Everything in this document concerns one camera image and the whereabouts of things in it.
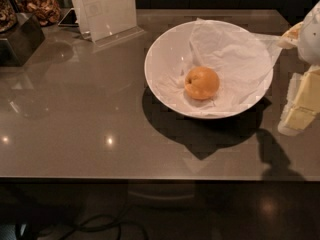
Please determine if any white paper liner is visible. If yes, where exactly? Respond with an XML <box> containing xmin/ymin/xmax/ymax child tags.
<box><xmin>155</xmin><ymin>17</ymin><xmax>284</xmax><ymax>116</ymax></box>

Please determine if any white bowl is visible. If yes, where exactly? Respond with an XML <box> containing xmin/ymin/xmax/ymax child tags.
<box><xmin>143</xmin><ymin>19</ymin><xmax>275</xmax><ymax>120</ymax></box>

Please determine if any dark metal box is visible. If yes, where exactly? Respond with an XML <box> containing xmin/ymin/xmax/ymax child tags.
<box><xmin>0</xmin><ymin>13</ymin><xmax>45</xmax><ymax>67</ymax></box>

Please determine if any black floor cable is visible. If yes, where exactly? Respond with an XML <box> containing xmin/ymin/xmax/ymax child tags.
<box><xmin>14</xmin><ymin>203</ymin><xmax>150</xmax><ymax>240</ymax></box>

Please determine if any orange fruit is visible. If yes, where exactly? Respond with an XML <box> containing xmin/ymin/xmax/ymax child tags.
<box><xmin>184</xmin><ymin>66</ymin><xmax>220</xmax><ymax>100</ymax></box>

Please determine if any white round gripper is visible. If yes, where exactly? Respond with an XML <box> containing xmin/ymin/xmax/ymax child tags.
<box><xmin>277</xmin><ymin>1</ymin><xmax>320</xmax><ymax>136</ymax></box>

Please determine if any clear acrylic sign holder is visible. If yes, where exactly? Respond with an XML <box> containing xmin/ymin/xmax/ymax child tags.
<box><xmin>72</xmin><ymin>0</ymin><xmax>143</xmax><ymax>46</ymax></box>

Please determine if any jar of nuts at edge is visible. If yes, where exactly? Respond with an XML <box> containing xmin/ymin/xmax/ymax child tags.
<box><xmin>0</xmin><ymin>0</ymin><xmax>17</xmax><ymax>33</ymax></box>

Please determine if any jar of dried fruit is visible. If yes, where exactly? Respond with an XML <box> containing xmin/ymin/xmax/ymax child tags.
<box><xmin>16</xmin><ymin>0</ymin><xmax>61</xmax><ymax>27</ymax></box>

